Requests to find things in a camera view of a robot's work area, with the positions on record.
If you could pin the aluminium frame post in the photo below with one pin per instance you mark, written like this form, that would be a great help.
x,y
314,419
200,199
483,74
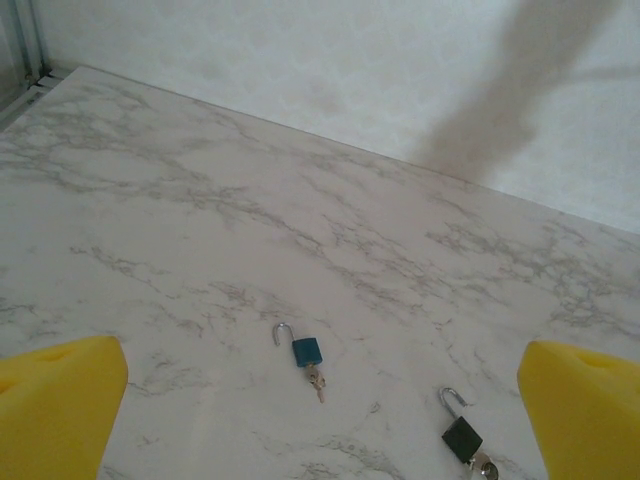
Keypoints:
x,y
21,40

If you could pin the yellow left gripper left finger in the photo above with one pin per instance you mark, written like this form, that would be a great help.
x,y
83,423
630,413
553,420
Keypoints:
x,y
55,415

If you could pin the key of blue padlock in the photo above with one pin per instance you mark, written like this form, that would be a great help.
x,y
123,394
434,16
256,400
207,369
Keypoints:
x,y
315,380

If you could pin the aluminium side rail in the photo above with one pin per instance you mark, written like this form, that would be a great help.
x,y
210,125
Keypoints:
x,y
30,95

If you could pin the black padlock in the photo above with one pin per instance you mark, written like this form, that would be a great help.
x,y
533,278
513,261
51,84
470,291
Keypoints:
x,y
462,437

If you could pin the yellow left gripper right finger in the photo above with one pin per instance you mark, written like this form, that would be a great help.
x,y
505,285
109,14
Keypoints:
x,y
590,415

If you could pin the blue padlock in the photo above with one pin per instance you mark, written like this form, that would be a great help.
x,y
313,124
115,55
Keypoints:
x,y
306,352

